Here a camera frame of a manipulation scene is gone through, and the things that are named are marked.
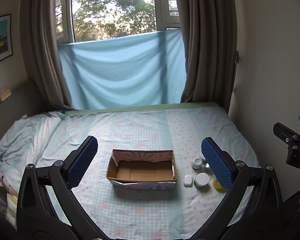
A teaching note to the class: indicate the yellow tape roll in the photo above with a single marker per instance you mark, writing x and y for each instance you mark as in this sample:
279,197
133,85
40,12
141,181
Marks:
218,187

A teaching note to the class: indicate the small white case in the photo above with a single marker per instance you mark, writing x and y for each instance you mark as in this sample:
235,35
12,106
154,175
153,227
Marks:
188,180

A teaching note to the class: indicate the checked floral bed sheet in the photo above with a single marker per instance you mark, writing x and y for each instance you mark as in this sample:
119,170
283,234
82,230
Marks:
145,127

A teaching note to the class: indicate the rumpled pale quilt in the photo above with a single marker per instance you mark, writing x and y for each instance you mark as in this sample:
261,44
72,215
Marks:
25,137

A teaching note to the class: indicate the green under sheet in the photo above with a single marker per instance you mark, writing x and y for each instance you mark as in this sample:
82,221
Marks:
140,107

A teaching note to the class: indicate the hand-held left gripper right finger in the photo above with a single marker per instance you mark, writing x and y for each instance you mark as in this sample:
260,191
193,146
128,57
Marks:
217,162

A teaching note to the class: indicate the printed cardboard box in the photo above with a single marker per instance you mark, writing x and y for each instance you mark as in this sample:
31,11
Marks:
140,172

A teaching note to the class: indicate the pale folded cloth stack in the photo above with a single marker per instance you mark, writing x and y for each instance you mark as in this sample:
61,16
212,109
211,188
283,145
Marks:
12,210

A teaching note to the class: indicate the white lidded cream jar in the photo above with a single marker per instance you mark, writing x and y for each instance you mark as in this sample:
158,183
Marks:
197,163
201,179

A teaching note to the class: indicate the light blue hanging cloth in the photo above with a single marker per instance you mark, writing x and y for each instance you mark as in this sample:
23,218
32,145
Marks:
120,72

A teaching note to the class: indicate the grey padded headboard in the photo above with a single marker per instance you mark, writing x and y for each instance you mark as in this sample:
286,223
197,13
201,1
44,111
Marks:
17,105

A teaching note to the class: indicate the framed wall poster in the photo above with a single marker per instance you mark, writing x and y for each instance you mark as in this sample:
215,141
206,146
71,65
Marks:
0,40

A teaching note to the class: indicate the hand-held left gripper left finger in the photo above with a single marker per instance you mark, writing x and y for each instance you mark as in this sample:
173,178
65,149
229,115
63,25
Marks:
81,162

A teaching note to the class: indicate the white window frame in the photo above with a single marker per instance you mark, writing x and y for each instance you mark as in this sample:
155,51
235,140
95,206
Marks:
162,5

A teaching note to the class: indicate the grey brown curtain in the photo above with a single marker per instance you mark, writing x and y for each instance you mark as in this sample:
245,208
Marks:
207,42
47,42

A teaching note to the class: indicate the pale paper notes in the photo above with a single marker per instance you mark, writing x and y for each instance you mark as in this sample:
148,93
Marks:
5,94

